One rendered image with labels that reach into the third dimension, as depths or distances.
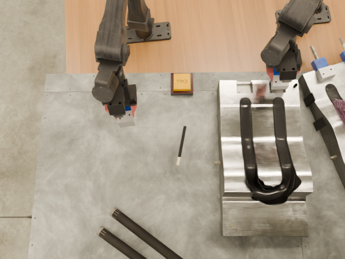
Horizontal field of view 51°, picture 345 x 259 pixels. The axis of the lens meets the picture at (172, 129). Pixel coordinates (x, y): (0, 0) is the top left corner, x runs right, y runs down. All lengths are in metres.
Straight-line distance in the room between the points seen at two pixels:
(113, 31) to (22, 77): 1.50
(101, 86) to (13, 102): 1.47
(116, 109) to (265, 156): 0.48
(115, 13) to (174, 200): 0.62
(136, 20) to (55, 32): 1.27
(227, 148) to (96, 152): 0.45
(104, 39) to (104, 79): 0.10
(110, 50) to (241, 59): 0.58
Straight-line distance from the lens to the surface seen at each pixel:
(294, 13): 1.00
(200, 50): 1.37
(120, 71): 1.00
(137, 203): 1.23
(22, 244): 2.20
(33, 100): 2.32
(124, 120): 1.12
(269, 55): 1.01
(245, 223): 1.17
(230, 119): 1.19
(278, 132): 1.21
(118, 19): 0.96
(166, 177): 1.23
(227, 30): 1.42
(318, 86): 1.33
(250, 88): 1.26
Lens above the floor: 2.01
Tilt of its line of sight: 75 degrees down
